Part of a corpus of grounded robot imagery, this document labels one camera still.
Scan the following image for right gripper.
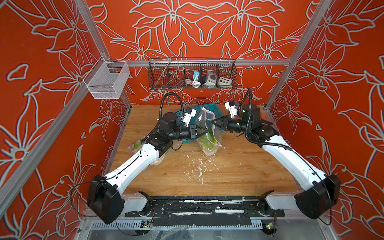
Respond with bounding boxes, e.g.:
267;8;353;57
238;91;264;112
211;115;253;135

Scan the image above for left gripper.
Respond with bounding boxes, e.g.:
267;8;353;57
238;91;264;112
168;124;209;142

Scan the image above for chinese cabbage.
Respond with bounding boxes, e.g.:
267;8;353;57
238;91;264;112
197;131;222;156

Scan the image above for clear zipper bag pink dots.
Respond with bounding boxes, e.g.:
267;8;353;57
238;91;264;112
127;138;183;166

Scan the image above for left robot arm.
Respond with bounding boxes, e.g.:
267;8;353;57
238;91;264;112
86;112;209;224

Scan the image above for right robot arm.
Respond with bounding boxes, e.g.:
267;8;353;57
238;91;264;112
212;103;341;219

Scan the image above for teal plastic basket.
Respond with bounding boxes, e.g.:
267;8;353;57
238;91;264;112
174;103;223;144

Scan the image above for white socket cube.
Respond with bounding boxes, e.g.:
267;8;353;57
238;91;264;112
219;77;233;89

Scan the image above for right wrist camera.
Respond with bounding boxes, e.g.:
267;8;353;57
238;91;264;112
225;101;238;119

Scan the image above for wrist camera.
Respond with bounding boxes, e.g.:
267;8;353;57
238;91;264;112
225;101;238;119
183;108;197;127

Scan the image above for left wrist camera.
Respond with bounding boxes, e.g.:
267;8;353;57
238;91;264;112
183;108;197;127

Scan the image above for white cable with blue box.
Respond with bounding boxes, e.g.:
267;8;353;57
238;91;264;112
184;70;202;89

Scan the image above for black wire wall basket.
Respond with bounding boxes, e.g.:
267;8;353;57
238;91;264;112
148;57;238;90

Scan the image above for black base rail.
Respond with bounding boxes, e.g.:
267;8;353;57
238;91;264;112
123;196;285;229

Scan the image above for clear mesh wall bin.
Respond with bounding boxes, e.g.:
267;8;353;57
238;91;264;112
83;62;130;100

